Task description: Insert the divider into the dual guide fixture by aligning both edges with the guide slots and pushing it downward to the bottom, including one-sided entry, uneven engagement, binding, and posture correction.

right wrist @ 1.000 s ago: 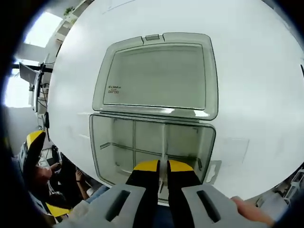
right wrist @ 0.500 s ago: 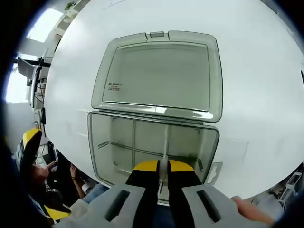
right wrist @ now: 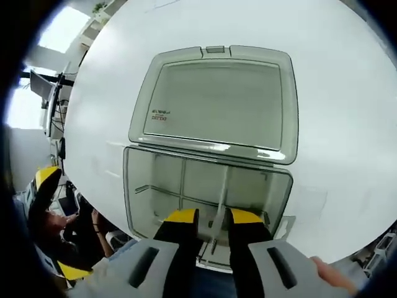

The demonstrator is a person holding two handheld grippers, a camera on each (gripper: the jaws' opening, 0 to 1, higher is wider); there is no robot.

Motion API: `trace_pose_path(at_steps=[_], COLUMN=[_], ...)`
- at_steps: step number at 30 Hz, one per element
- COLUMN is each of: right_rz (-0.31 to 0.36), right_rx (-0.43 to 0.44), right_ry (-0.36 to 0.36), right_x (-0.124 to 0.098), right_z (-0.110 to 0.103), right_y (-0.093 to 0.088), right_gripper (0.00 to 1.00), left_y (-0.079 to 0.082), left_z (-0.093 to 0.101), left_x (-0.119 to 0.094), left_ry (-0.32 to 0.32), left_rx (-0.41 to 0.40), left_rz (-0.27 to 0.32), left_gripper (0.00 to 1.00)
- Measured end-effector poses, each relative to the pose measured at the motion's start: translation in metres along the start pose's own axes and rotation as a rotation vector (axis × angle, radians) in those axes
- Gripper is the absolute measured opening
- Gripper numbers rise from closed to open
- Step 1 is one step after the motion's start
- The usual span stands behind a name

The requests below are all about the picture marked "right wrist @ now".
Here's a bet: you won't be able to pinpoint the person's right hand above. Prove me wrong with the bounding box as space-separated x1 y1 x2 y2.
311 256 358 295

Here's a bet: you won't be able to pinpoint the grey monitor on stand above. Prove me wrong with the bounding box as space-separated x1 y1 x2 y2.
29 70 53 99

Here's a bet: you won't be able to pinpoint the person's blue jeans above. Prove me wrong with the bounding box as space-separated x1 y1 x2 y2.
194 266 236 298

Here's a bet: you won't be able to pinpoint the person's left hand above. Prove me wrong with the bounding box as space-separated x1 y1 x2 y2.
45 210 78 239

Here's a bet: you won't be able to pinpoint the grey transparent guide fixture box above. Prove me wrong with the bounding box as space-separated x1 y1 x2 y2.
122 45 300 271

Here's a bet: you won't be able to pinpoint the black monitor stand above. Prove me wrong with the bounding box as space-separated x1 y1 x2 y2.
45 61 77 139

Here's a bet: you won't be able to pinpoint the white storage rack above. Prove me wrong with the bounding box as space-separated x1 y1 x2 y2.
361 228 397 282

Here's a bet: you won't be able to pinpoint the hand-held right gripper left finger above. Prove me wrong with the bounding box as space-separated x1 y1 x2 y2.
107 207 200 298

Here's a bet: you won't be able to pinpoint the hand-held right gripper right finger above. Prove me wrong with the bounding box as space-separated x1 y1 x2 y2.
223 207 321 298

